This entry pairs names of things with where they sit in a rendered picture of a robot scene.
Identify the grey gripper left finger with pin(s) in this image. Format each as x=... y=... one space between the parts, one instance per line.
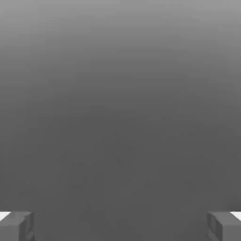
x=15 y=226

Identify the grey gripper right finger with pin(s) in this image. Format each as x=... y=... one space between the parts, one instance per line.
x=226 y=226

